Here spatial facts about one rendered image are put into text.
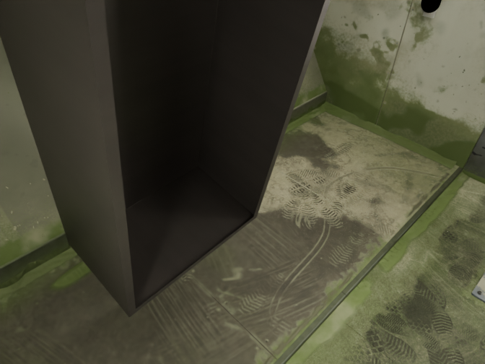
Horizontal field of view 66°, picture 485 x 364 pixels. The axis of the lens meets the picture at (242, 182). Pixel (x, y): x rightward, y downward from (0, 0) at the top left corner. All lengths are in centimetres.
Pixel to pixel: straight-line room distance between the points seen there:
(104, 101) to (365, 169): 212
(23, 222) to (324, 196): 157
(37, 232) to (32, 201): 14
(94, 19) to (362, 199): 198
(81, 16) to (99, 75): 8
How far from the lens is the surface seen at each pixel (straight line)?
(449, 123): 275
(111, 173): 72
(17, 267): 203
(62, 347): 181
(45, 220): 200
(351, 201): 229
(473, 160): 280
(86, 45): 57
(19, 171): 198
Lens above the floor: 156
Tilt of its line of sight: 41 degrees down
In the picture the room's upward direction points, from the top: 2 degrees clockwise
